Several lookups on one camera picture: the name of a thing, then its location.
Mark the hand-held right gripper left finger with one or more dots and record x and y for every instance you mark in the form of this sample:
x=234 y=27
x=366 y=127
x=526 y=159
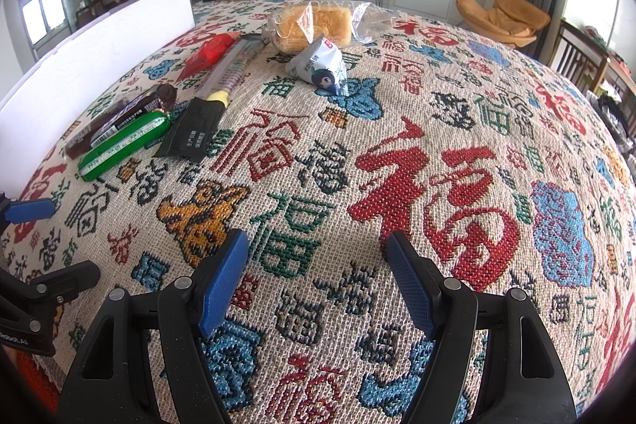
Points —
x=223 y=285

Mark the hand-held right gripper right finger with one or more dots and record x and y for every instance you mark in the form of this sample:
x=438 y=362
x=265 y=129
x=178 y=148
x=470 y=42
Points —
x=412 y=290

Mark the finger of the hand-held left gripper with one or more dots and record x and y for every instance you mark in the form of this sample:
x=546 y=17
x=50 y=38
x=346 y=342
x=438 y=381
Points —
x=64 y=280
x=30 y=210

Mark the green sausage stick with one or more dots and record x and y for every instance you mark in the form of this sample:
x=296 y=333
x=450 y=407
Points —
x=124 y=143

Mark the brown sausage stick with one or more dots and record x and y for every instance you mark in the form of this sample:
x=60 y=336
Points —
x=124 y=116

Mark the white cardboard box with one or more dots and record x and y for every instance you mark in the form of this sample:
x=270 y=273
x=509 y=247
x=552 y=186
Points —
x=74 y=81

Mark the black snack packet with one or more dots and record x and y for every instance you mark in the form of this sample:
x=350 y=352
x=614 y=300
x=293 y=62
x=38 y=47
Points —
x=191 y=128

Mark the long pale snack packet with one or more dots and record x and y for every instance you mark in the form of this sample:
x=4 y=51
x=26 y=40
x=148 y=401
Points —
x=231 y=66

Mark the red snack packet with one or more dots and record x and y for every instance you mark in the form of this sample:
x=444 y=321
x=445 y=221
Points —
x=208 y=54

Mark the white and blue snack packet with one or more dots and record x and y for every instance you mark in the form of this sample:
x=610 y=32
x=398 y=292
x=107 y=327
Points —
x=318 y=64

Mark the bread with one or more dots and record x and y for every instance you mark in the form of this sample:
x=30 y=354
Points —
x=318 y=24

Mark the printed woven tablecloth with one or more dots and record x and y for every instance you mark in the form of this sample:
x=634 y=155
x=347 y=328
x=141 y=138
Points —
x=348 y=131

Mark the glass balcony door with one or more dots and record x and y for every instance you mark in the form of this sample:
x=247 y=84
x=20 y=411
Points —
x=54 y=6

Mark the dark wooden chair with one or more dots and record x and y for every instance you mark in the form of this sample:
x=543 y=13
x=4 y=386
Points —
x=571 y=54

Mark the orange lounge chair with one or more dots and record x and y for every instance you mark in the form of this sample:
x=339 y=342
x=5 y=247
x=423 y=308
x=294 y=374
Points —
x=507 y=14

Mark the cluttered wooden table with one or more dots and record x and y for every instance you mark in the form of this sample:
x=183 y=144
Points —
x=613 y=76

